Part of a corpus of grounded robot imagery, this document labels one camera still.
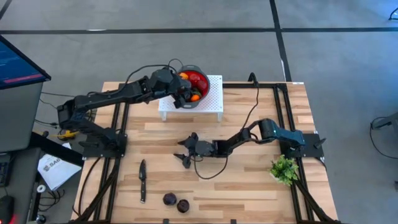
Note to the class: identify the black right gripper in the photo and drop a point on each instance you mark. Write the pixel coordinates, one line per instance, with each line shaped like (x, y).
(202, 148)

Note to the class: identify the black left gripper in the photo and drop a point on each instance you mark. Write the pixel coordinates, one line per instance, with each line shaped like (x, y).
(178, 84)

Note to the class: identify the orange mandarin with leaves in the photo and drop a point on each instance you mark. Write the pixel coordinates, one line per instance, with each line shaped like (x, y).
(195, 97)

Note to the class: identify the orange bell pepper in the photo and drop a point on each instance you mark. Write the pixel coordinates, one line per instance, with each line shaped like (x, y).
(183, 76)

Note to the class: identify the red apple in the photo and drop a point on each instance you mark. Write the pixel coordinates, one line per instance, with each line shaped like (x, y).
(194, 77)

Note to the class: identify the dark red plum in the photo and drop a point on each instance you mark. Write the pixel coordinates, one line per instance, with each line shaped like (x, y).
(202, 85)

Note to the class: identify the red grey collapsible colander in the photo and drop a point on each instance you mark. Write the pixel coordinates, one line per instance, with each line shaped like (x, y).
(205, 74)

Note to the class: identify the dark purple round fruit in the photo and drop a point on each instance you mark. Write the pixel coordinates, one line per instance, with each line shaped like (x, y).
(169, 199)
(183, 206)

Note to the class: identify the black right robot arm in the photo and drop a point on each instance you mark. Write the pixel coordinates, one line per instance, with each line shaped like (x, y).
(280, 132)

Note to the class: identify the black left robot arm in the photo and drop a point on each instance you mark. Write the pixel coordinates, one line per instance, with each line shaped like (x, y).
(109, 96)

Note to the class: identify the white perforated metal shelf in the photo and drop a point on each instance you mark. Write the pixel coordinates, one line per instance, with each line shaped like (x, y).
(214, 102)

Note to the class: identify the black kitchen knife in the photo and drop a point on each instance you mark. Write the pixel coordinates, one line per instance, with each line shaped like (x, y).
(142, 174)

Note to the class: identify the green artificial plant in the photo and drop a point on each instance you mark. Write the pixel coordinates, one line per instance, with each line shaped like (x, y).
(283, 169)

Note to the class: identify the small white tape roll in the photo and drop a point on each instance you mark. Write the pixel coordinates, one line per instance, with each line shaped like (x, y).
(41, 188)

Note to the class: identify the small black round knob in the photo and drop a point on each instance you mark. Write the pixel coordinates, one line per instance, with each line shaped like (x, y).
(40, 219)

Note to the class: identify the dark desk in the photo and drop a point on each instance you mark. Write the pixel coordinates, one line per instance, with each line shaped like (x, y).
(21, 186)

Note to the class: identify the monitor with blue screen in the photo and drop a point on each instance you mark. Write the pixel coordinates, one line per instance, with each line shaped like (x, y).
(15, 65)

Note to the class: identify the black keyboard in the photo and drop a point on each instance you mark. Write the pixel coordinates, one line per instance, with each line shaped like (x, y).
(3, 169)

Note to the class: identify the black computer mouse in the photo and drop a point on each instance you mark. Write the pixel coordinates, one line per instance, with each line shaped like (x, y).
(6, 207)

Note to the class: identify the grey floor stand leg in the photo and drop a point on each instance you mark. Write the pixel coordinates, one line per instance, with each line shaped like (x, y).
(388, 120)

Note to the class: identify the black aluminium table frame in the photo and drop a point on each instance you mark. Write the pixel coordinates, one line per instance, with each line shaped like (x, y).
(270, 85)

